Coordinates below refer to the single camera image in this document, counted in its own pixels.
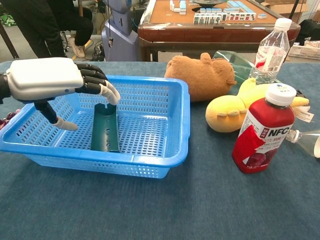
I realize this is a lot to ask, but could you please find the white mesh basket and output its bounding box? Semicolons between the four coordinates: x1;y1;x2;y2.
287;42;320;61

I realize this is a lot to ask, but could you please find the blue-backed mahjong tile stack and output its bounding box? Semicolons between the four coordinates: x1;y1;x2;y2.
223;0;248;14
169;0;187;14
199;7;223;14

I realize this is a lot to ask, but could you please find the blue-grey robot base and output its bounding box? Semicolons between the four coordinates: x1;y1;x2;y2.
101;0;140;62

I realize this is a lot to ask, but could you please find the clear water bottle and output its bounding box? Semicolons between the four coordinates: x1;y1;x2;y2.
249;17;293;85

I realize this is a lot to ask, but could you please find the black bag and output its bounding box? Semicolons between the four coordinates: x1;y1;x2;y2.
297;19;320;46

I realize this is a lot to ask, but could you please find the red NFC juice bottle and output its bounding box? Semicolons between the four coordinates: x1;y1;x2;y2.
231;83;298;175

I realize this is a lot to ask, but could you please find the brown capybara plush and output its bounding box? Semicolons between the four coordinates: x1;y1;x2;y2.
164;52;238;103

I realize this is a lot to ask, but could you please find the yellow duck plush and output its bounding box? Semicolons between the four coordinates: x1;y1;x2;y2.
205;77;315;133

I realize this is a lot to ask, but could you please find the brown mahjong table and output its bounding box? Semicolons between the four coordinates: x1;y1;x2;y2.
137;0;302;62

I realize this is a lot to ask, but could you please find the blue plastic mesh basket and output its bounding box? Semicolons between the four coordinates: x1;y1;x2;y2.
0;73;192;180

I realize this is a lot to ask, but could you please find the black cable bundle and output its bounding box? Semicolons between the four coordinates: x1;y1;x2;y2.
91;41;106;62

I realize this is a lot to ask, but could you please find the mahjong tile row red print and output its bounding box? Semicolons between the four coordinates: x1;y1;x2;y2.
227;12;257;22

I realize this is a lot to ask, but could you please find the blue table cloth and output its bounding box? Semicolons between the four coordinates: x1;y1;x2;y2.
0;61;320;240

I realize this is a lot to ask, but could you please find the person in black trousers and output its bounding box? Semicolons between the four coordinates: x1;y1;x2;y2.
47;0;95;59
2;0;68;62

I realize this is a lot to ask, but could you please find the green spray bottle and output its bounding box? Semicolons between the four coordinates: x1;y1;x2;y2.
212;50;305;98

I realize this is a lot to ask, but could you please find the mahjong tile row green print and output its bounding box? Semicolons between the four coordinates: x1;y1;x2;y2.
193;12;224;25

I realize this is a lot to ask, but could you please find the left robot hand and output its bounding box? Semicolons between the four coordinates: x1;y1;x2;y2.
6;57;121;132

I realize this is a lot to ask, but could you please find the purple grape bunch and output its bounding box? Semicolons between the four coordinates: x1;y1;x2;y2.
0;108;21;131

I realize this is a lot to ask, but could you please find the dark bowl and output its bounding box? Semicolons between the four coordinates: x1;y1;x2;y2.
189;0;227;8

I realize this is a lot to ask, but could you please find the green bag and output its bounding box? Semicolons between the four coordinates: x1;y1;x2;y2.
0;14;17;27

